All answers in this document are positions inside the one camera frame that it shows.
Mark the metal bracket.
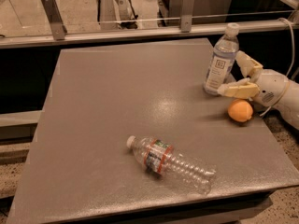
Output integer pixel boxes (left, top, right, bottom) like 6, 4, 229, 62
41, 0, 67, 40
180, 0, 194, 33

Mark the metal rail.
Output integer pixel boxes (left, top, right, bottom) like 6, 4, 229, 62
0, 17, 299, 49

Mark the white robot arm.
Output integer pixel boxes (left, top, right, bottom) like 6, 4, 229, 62
218, 51, 299, 129

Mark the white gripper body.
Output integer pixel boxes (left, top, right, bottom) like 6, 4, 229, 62
250, 69, 289, 107

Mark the left metal bracket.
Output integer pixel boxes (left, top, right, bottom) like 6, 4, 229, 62
41, 0, 67, 40

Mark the right metal bracket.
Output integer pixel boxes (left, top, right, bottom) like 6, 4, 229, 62
180, 0, 194, 33

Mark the white cable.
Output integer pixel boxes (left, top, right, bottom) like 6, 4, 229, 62
260, 17, 297, 118

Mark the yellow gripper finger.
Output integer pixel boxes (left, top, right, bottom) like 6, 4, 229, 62
218, 77, 260, 99
235, 50, 263, 77

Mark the clear crumpled plastic bottle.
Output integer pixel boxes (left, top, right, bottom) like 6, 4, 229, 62
126, 135, 216, 195

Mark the blue label plastic bottle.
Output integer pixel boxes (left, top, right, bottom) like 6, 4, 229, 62
204, 22, 239, 95

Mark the orange fruit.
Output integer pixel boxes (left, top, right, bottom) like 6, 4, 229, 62
228, 99, 253, 122

